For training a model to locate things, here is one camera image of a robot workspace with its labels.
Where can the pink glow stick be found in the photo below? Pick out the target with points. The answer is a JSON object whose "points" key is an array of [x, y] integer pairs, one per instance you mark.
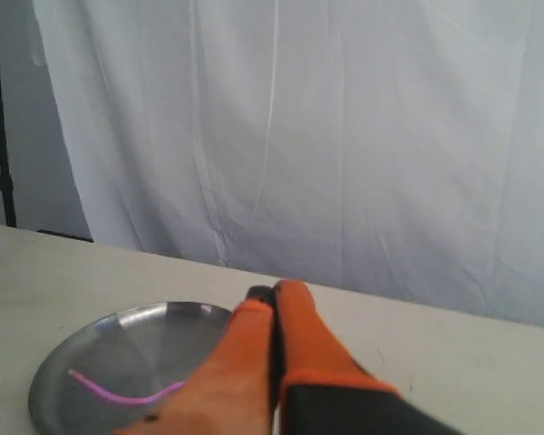
{"points": [[114, 398]]}

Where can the round stainless steel plate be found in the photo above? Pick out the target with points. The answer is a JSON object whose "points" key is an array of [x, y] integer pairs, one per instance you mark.
{"points": [[134, 352]]}

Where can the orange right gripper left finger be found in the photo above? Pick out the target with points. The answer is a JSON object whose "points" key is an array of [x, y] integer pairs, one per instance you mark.
{"points": [[233, 390]]}

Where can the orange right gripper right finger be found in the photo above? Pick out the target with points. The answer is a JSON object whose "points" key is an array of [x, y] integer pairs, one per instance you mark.
{"points": [[324, 390]]}

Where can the white backdrop cloth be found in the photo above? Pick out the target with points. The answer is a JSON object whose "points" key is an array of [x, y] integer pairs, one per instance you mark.
{"points": [[394, 148]]}

